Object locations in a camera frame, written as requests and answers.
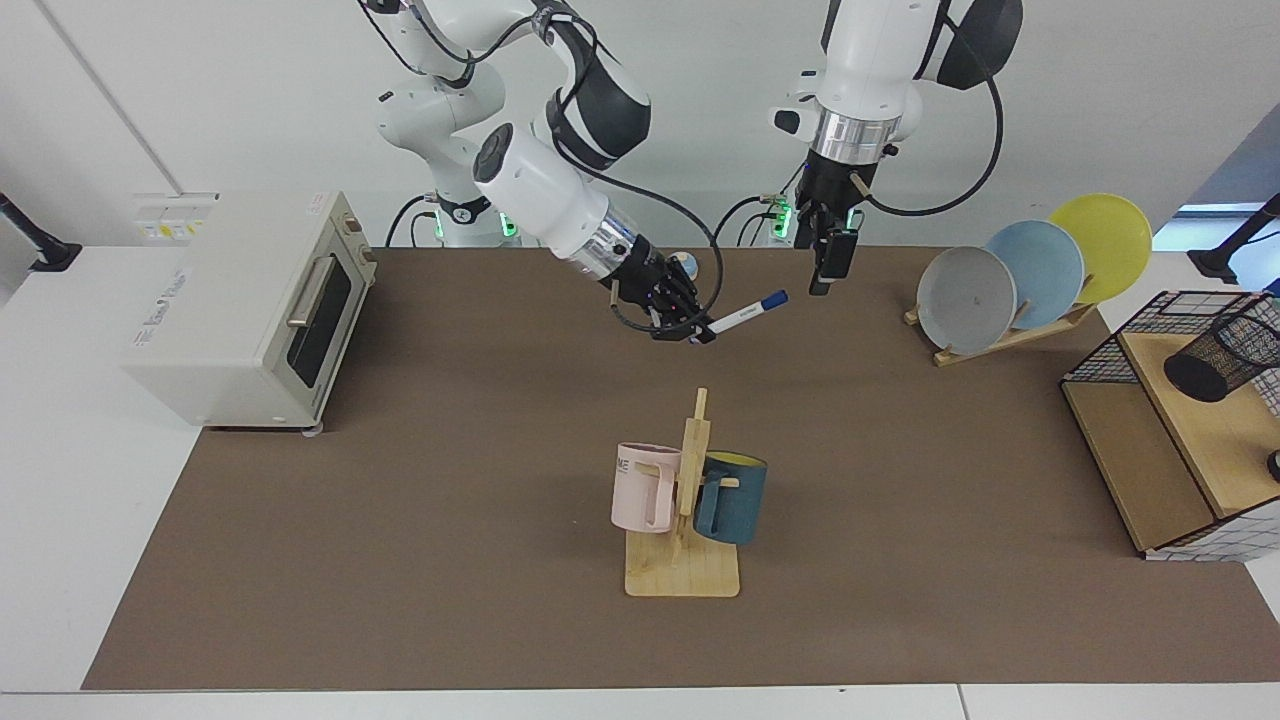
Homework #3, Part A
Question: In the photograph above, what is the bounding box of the blue and white marker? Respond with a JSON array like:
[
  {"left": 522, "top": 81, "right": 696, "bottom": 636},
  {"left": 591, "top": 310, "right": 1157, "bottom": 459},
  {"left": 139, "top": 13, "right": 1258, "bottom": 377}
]
[{"left": 706, "top": 290, "right": 790, "bottom": 336}]

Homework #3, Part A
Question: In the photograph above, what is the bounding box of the black mesh pen holder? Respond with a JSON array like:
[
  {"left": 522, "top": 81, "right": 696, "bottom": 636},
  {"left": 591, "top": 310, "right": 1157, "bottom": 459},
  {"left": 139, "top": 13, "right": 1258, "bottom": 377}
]
[{"left": 1163, "top": 310, "right": 1280, "bottom": 404}]

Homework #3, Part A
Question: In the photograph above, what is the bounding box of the grey plate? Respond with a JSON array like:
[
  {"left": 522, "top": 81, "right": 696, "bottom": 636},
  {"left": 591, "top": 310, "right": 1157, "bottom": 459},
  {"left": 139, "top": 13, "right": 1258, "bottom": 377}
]
[{"left": 917, "top": 247, "right": 1018, "bottom": 356}]

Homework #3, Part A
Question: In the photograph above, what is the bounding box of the pink cup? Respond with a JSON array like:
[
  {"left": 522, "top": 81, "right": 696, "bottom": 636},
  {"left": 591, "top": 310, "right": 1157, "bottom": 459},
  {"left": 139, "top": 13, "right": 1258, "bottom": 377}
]
[{"left": 611, "top": 442, "right": 684, "bottom": 534}]

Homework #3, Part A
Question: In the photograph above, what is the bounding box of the dark blue cup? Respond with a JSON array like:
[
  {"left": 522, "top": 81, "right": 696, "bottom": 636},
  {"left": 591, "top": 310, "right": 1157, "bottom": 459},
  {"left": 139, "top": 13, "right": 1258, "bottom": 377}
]
[{"left": 693, "top": 452, "right": 769, "bottom": 546}]

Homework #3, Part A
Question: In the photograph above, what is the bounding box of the wooden plate rack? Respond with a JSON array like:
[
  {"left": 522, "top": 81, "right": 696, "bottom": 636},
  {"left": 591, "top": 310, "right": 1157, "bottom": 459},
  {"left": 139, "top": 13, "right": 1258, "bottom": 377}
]
[{"left": 903, "top": 303, "right": 1098, "bottom": 368}]

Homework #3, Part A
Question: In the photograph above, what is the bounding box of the light blue plate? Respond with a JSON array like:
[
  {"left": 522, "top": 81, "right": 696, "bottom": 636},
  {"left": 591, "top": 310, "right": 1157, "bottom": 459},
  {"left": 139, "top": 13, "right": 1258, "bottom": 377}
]
[{"left": 985, "top": 220, "right": 1086, "bottom": 331}]

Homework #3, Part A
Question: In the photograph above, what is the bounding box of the wooden cup stand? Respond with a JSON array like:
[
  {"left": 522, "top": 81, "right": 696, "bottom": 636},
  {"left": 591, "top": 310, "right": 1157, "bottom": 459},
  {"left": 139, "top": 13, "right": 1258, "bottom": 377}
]
[{"left": 625, "top": 388, "right": 741, "bottom": 599}]

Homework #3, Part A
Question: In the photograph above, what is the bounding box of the yellow plate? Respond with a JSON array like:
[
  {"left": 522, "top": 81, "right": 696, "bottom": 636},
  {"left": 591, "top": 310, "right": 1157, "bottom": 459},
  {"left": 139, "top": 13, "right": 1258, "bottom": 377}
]
[{"left": 1047, "top": 193, "right": 1153, "bottom": 306}]

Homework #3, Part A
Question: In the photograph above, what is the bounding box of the brown table cloth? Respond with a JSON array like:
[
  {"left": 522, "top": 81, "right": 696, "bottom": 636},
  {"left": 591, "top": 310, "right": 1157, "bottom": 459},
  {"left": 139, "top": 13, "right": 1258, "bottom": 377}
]
[{"left": 82, "top": 247, "right": 1280, "bottom": 691}]

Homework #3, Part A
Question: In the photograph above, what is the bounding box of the pale toaster oven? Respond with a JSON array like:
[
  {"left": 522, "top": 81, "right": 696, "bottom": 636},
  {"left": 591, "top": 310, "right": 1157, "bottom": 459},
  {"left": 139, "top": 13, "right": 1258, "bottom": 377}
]
[{"left": 122, "top": 192, "right": 379, "bottom": 433}]

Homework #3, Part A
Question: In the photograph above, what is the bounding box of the white grid-patterned cloth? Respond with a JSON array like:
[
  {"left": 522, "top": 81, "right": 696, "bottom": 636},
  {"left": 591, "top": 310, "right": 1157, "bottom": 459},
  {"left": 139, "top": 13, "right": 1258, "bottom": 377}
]
[{"left": 1143, "top": 497, "right": 1280, "bottom": 563}]

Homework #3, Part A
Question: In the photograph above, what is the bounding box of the white socket box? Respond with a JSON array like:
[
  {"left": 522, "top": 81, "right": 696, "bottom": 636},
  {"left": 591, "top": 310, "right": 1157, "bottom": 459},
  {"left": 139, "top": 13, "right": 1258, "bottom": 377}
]
[{"left": 133, "top": 193, "right": 219, "bottom": 246}]

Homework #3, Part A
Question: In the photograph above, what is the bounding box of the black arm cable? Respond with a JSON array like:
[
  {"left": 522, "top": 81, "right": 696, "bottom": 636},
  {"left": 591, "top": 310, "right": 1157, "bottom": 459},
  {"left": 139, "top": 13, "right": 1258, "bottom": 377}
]
[
  {"left": 848, "top": 20, "right": 1004, "bottom": 218},
  {"left": 545, "top": 0, "right": 726, "bottom": 336}
]

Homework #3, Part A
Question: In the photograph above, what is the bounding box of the black base cable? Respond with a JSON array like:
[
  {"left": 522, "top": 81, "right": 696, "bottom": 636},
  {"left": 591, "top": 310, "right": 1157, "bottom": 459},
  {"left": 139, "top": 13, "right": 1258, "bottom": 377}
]
[
  {"left": 385, "top": 193, "right": 441, "bottom": 248},
  {"left": 710, "top": 155, "right": 806, "bottom": 248}
]

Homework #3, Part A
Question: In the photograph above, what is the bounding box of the wire basket with wooden floor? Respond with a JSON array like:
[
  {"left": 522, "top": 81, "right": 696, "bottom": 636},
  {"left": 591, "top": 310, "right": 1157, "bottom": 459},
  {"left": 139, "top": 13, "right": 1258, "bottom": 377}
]
[{"left": 1060, "top": 290, "right": 1280, "bottom": 563}]

